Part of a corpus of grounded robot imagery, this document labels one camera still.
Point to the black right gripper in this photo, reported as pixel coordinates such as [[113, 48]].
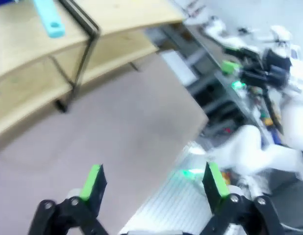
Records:
[[269, 71]]

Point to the black left gripper finger with green pad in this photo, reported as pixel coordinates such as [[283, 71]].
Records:
[[92, 193]]

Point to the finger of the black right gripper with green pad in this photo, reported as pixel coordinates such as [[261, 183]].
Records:
[[216, 191]]

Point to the teal microfibre duster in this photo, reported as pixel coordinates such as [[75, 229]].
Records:
[[51, 20]]

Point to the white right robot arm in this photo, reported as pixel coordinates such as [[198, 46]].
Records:
[[249, 144]]

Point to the grey metal workbench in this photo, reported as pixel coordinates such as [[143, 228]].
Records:
[[215, 63]]

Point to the white flat panel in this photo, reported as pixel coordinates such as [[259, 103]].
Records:
[[181, 66]]

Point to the white ribbed base plate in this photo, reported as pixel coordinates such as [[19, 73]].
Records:
[[176, 200]]

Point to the light wooden shelf black frame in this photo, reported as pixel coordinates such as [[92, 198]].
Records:
[[24, 44]]

